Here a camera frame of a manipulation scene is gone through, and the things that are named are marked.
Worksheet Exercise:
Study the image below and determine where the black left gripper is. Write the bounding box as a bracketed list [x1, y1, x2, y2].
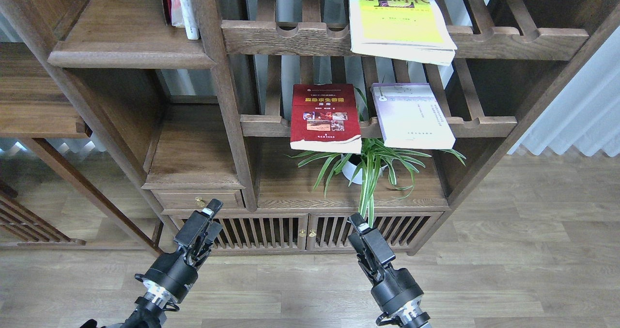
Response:
[142, 199, 223, 303]

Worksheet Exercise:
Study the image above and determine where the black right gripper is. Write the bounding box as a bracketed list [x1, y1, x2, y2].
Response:
[348, 213, 423, 315]

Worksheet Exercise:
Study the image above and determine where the white lavender book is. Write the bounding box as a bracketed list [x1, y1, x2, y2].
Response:
[372, 83, 455, 149]

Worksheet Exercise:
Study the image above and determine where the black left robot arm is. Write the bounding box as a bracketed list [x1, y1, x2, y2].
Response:
[111, 199, 223, 328]

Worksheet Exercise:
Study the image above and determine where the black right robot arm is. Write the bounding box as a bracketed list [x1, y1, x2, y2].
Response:
[348, 213, 431, 328]

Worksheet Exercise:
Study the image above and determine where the brass drawer knob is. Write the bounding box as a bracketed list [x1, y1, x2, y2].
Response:
[195, 196, 207, 209]

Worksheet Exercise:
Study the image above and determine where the green spider plant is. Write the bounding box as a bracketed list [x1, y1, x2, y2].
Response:
[289, 88, 466, 228]

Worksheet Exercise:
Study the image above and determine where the white plant pot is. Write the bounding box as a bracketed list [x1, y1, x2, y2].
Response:
[342, 154, 363, 185]

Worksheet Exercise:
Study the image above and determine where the dark wooden bookshelf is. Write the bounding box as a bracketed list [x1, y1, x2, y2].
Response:
[1, 0, 619, 255]

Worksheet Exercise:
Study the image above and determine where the white upright book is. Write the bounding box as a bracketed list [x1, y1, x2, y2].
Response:
[171, 0, 200, 40]

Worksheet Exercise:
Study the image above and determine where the yellow green book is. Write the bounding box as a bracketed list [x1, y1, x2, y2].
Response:
[348, 0, 457, 65]

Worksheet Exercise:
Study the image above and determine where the white curtain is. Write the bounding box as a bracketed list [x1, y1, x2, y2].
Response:
[509, 28, 620, 156]

